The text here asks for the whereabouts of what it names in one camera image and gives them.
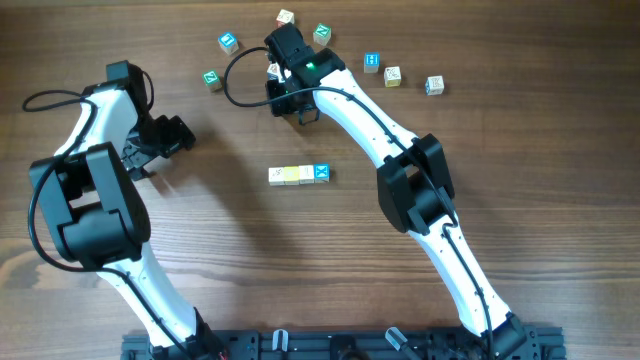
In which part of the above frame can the white apple block green N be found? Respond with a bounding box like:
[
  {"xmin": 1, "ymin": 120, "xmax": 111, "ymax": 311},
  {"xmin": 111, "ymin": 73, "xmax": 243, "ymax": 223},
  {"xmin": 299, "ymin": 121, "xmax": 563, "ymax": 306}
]
[{"xmin": 298, "ymin": 165, "xmax": 315, "ymax": 184}]

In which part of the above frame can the plain cream block with 9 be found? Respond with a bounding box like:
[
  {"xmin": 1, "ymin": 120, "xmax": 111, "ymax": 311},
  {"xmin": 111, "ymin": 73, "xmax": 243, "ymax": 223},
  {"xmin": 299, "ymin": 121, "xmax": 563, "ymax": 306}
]
[{"xmin": 268, "ymin": 167, "xmax": 285, "ymax": 186}]

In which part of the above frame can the yellow-top block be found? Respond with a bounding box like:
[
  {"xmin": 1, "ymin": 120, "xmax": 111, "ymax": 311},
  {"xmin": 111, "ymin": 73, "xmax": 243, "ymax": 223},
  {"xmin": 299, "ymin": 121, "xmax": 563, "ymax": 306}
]
[{"xmin": 314, "ymin": 164, "xmax": 330, "ymax": 183}]

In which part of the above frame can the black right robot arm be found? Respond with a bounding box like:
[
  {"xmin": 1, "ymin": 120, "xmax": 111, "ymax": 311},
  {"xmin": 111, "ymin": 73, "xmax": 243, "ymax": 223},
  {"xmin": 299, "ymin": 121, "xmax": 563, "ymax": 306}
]
[{"xmin": 267, "ymin": 48, "xmax": 525, "ymax": 359}]

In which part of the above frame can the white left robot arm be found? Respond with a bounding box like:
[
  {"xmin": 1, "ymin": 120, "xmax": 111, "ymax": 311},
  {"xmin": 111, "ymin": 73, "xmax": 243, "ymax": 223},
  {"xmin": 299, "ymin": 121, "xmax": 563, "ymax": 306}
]
[{"xmin": 27, "ymin": 80, "xmax": 222, "ymax": 359}]

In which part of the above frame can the blue D block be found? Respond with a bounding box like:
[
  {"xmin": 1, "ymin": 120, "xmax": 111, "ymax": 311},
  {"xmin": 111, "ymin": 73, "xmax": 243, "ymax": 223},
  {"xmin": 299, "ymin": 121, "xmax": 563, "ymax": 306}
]
[{"xmin": 267, "ymin": 63, "xmax": 281, "ymax": 81}]

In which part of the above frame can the green N block far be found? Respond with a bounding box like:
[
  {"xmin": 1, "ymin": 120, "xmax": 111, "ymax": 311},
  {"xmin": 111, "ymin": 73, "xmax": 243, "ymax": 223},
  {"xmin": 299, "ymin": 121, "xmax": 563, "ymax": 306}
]
[{"xmin": 313, "ymin": 23, "xmax": 332, "ymax": 46}]

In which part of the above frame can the green Z block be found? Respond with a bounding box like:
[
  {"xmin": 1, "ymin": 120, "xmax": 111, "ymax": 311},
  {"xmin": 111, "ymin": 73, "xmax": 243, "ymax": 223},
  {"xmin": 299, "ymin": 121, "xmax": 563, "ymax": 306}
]
[{"xmin": 202, "ymin": 70, "xmax": 224, "ymax": 93}]

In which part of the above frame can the blue-top block far left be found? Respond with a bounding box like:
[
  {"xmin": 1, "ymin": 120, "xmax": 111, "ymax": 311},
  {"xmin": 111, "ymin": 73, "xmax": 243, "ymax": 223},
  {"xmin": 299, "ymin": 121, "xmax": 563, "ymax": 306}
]
[{"xmin": 218, "ymin": 32, "xmax": 239, "ymax": 56}]

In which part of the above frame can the red M block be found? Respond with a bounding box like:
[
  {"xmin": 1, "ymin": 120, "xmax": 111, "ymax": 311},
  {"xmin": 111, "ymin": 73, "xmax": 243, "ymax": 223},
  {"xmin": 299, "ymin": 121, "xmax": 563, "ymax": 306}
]
[{"xmin": 276, "ymin": 9, "xmax": 295, "ymax": 27}]

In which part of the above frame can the blue-top ladder block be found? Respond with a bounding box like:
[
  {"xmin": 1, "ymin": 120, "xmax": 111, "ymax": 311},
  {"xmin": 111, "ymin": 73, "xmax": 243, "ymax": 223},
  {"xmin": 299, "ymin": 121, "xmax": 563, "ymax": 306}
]
[{"xmin": 363, "ymin": 52, "xmax": 380, "ymax": 73}]

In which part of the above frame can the yellow-sided block with 0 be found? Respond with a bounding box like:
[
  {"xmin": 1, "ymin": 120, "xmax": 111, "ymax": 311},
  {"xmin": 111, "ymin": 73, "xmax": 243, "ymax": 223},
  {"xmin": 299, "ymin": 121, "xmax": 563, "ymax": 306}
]
[{"xmin": 384, "ymin": 66, "xmax": 402, "ymax": 87}]

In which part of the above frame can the blue-sided block far right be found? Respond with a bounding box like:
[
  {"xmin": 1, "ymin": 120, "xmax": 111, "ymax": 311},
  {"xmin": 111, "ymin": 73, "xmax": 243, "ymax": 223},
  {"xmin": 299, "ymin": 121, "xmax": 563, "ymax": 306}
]
[{"xmin": 425, "ymin": 76, "xmax": 445, "ymax": 96}]

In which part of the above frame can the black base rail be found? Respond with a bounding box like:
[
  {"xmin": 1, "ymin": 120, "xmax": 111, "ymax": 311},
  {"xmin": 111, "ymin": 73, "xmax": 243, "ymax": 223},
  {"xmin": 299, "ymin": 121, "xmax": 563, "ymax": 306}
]
[{"xmin": 120, "ymin": 325, "xmax": 568, "ymax": 360}]

